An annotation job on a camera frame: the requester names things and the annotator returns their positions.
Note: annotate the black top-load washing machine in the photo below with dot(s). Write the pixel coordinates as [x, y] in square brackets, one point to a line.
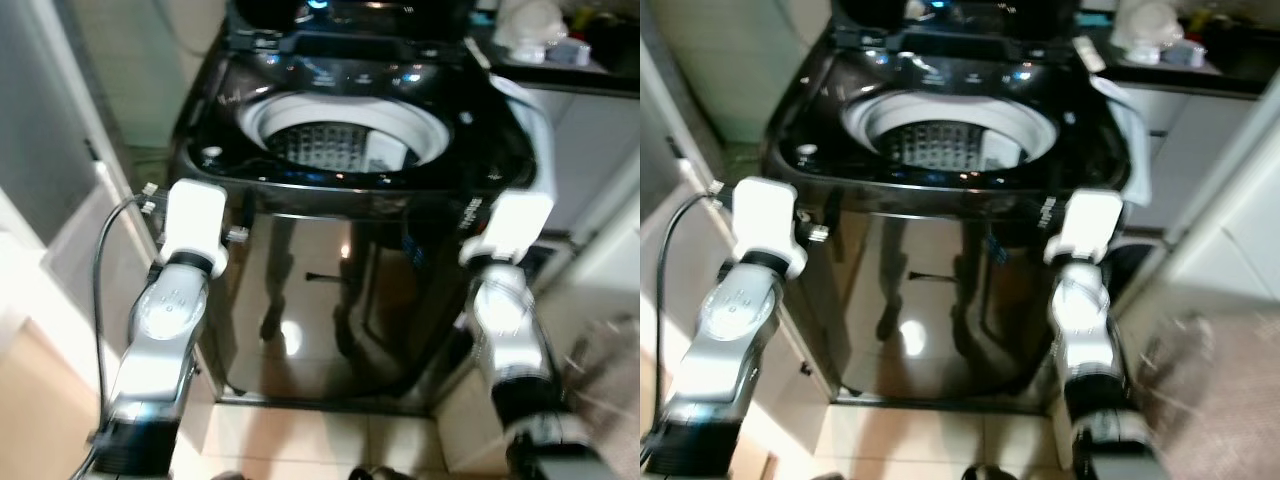
[950, 300]
[350, 300]

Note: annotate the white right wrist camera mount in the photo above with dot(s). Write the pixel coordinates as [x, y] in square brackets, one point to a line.
[1090, 225]
[515, 228]

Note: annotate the grey door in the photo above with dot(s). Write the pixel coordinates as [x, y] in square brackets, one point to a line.
[45, 120]
[665, 130]

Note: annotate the white slim remote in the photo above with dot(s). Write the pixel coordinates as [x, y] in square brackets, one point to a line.
[1089, 55]
[478, 54]

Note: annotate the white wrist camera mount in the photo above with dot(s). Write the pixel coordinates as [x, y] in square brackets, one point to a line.
[515, 228]
[195, 225]
[1090, 225]
[765, 225]

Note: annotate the black washer lid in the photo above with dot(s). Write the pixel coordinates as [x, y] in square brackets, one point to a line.
[270, 15]
[870, 12]

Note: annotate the white cloth draped on washer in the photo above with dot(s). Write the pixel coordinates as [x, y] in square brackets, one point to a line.
[540, 140]
[1135, 140]

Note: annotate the white washer label sticker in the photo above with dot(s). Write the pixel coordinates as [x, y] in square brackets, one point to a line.
[470, 215]
[1049, 216]

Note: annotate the brown plaid cloth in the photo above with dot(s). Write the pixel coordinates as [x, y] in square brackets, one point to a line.
[610, 400]
[1220, 400]

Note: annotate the black robot foot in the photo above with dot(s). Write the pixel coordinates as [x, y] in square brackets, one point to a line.
[985, 472]
[372, 473]

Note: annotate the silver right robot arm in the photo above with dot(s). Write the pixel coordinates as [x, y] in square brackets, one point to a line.
[1080, 320]
[505, 320]

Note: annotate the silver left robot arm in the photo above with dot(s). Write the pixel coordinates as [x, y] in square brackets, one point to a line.
[165, 320]
[735, 320]

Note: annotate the white plastic bag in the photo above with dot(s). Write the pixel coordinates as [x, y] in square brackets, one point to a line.
[530, 25]
[1150, 25]

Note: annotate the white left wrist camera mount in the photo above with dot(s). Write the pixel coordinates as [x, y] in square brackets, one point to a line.
[765, 225]
[195, 225]

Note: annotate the small blue grey box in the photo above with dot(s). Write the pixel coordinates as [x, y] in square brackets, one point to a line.
[568, 52]
[1186, 54]

